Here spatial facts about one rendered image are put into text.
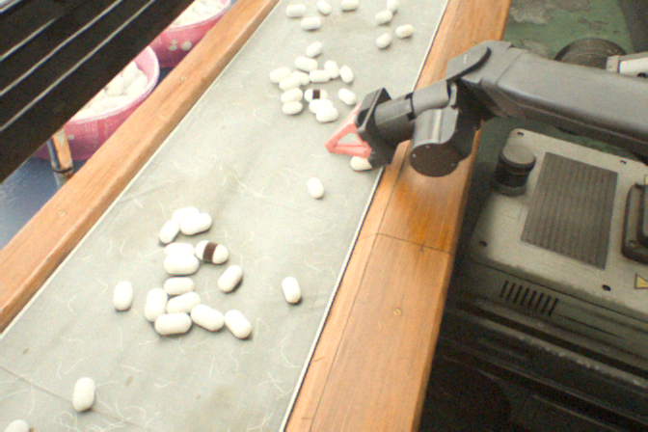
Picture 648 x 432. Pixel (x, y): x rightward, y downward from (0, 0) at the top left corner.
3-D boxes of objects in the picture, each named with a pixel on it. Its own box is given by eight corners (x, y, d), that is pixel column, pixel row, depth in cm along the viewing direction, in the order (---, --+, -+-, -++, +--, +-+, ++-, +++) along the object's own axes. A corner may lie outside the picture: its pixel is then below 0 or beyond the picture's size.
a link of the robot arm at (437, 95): (477, 95, 85) (456, 63, 82) (474, 133, 80) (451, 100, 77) (429, 114, 88) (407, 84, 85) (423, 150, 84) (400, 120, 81)
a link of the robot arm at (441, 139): (528, 86, 81) (488, 38, 77) (527, 154, 73) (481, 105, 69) (445, 126, 88) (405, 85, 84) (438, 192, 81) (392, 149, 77)
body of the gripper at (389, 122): (351, 132, 84) (402, 113, 79) (372, 90, 91) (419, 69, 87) (378, 171, 86) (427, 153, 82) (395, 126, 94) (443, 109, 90)
